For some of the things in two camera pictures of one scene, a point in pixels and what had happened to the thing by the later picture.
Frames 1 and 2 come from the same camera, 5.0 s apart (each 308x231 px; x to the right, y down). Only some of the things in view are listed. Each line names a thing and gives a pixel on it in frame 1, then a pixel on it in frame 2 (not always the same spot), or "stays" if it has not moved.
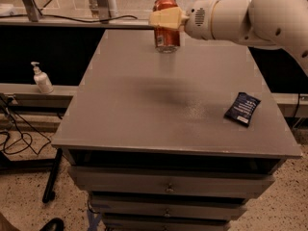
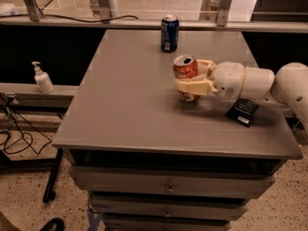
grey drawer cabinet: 173,141 stays
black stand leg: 49,193 stays
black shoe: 55,224 stays
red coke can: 166,39 → 186,66
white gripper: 198,19 → 229,79
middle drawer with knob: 169,209 stays
